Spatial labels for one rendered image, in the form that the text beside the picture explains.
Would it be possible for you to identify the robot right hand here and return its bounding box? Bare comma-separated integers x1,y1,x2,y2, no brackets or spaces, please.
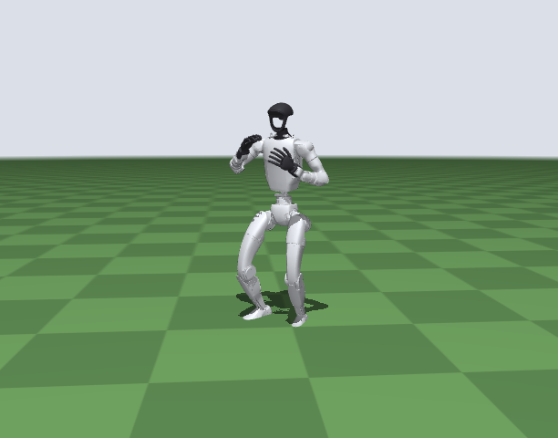
236,134,262,160

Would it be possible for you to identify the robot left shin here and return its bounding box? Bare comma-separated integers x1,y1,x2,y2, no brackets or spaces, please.
287,272,305,318

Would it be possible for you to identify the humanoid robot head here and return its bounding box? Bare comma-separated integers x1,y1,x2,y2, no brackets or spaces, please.
267,103,294,140

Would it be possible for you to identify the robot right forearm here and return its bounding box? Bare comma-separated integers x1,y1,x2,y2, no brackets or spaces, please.
229,151,248,170

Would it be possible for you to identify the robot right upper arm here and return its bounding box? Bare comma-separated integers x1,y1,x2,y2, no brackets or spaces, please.
230,139,265,174

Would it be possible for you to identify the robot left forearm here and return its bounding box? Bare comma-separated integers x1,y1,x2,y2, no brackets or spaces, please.
294,167,329,185

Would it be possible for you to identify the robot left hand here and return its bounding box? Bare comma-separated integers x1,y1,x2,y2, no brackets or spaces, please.
269,147,301,177

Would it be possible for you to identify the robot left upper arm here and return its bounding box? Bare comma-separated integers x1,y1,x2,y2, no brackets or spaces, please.
294,141,329,186

